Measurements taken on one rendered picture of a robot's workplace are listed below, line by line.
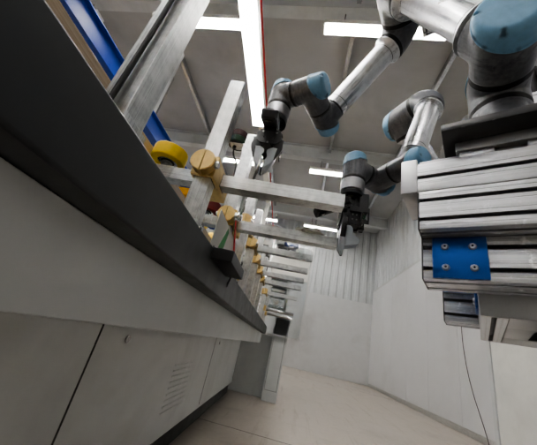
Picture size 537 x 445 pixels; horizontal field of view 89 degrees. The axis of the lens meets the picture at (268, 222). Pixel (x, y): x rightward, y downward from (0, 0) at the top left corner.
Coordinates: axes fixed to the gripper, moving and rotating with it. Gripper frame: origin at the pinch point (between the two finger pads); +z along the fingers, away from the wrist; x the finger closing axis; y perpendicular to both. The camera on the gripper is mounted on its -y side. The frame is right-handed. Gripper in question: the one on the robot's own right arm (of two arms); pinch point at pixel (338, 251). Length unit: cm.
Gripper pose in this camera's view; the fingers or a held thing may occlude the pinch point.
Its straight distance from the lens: 82.8
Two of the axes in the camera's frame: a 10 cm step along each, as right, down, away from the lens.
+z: -2.1, 9.0, -3.9
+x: 0.4, 4.1, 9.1
